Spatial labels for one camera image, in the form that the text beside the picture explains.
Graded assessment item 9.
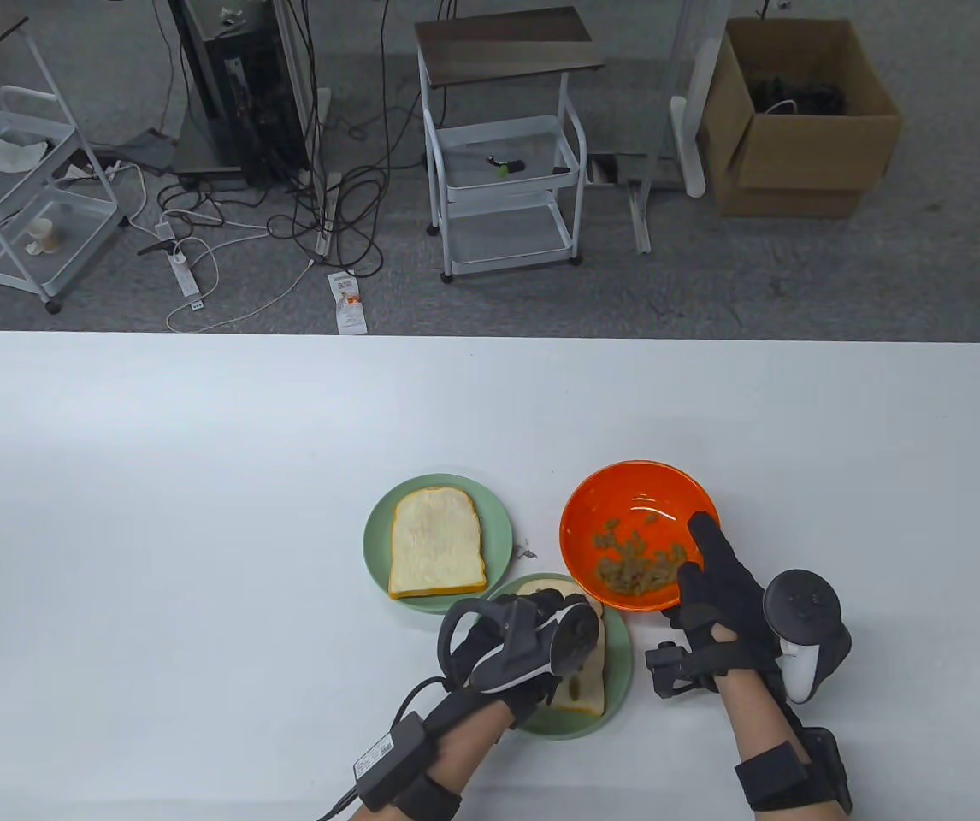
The green round plate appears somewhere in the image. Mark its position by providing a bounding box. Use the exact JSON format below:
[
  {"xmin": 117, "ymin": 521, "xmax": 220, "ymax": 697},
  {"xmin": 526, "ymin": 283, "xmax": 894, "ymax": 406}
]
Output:
[
  {"xmin": 362, "ymin": 473, "xmax": 515, "ymax": 615},
  {"xmin": 486, "ymin": 571, "xmax": 633, "ymax": 741}
]

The white toast slice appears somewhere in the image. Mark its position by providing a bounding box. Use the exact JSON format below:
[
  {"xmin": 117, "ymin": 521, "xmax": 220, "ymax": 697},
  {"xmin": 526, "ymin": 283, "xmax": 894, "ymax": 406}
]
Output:
[
  {"xmin": 387, "ymin": 487, "xmax": 488, "ymax": 600},
  {"xmin": 514, "ymin": 579, "xmax": 607, "ymax": 718}
]

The grey flat device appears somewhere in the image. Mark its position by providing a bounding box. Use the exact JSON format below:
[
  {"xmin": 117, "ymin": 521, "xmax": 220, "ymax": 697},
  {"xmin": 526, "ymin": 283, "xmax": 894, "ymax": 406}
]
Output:
[{"xmin": 109, "ymin": 128, "xmax": 180, "ymax": 176}]

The white power strip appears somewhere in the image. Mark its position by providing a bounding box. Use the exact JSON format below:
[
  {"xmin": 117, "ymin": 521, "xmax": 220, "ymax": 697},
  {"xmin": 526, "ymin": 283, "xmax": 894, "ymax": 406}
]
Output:
[{"xmin": 167, "ymin": 248, "xmax": 206, "ymax": 311}]

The crumpled white paper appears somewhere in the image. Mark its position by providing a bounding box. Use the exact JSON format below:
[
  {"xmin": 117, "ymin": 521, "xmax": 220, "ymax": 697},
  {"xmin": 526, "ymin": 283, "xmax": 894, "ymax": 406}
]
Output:
[{"xmin": 0, "ymin": 135, "xmax": 48, "ymax": 172}]

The black white hand controller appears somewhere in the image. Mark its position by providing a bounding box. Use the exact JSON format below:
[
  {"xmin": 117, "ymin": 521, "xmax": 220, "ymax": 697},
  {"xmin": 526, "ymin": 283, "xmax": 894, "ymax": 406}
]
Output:
[
  {"xmin": 439, "ymin": 596, "xmax": 604, "ymax": 695},
  {"xmin": 762, "ymin": 568, "xmax": 853, "ymax": 706}
]

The black computer tower stand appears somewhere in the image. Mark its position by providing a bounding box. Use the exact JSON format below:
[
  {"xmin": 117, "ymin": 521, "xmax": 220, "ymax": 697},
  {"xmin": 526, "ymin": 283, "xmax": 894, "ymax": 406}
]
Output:
[{"xmin": 167, "ymin": 0, "xmax": 322, "ymax": 191}]

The person's right hand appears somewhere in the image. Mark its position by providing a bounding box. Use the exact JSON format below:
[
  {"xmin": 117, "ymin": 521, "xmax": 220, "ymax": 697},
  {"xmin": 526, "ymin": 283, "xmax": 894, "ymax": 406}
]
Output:
[{"xmin": 661, "ymin": 511, "xmax": 788, "ymax": 681}]

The white paper slip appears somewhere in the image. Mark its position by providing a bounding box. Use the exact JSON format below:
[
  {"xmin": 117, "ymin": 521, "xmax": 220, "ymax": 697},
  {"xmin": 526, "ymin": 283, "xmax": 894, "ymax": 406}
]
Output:
[{"xmin": 327, "ymin": 271, "xmax": 369, "ymax": 336}]

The bundle of black gear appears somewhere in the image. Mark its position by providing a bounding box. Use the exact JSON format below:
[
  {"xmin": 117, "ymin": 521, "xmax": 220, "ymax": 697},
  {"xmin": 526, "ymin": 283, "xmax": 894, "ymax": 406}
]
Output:
[{"xmin": 742, "ymin": 75, "xmax": 847, "ymax": 116}]

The person's left forearm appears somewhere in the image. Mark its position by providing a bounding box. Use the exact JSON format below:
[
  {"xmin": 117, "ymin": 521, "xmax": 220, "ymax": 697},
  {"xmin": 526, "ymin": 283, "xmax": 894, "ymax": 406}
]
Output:
[{"xmin": 413, "ymin": 706, "xmax": 515, "ymax": 821}]

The white cart with dark top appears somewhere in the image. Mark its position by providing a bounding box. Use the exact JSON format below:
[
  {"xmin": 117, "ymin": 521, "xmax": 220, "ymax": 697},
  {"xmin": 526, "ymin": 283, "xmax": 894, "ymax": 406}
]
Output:
[
  {"xmin": 414, "ymin": 7, "xmax": 608, "ymax": 284},
  {"xmin": 0, "ymin": 13, "xmax": 129, "ymax": 315}
]

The brown cardboard box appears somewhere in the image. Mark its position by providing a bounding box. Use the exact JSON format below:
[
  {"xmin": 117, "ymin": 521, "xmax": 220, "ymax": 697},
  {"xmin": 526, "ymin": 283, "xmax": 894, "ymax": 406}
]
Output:
[{"xmin": 697, "ymin": 17, "xmax": 904, "ymax": 219}]

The white desk leg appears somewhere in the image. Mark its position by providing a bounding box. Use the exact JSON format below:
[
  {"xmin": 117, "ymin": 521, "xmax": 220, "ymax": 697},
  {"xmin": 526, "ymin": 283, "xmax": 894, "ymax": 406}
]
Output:
[{"xmin": 668, "ymin": 0, "xmax": 732, "ymax": 199}]

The bundle of black cables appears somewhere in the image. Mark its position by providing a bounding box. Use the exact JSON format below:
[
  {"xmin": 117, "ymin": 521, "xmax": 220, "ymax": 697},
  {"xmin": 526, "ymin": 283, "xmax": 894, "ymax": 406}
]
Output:
[{"xmin": 263, "ymin": 0, "xmax": 433, "ymax": 279}]

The person's right forearm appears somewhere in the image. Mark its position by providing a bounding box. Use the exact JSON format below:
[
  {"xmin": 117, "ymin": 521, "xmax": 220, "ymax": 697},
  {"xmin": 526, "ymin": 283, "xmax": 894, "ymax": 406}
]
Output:
[{"xmin": 715, "ymin": 670, "xmax": 803, "ymax": 775}]

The person's left hand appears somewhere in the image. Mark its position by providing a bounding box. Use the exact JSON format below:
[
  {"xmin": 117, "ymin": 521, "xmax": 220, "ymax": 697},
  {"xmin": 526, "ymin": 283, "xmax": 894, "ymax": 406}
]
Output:
[{"xmin": 441, "ymin": 590, "xmax": 587, "ymax": 730}]

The grey metal floor rail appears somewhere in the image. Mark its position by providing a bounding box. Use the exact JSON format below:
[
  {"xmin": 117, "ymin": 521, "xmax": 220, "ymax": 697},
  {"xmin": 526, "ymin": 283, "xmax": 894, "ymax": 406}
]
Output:
[{"xmin": 586, "ymin": 152, "xmax": 653, "ymax": 255}]

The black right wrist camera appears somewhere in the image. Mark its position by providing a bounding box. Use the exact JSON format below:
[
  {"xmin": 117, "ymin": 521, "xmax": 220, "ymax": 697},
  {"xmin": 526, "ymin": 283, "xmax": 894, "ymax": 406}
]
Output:
[{"xmin": 645, "ymin": 643, "xmax": 717, "ymax": 700}]

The orange plastic bowl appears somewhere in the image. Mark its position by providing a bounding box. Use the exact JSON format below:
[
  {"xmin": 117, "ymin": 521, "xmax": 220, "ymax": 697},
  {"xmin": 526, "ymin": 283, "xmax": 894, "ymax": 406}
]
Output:
[{"xmin": 559, "ymin": 461, "xmax": 721, "ymax": 614}]

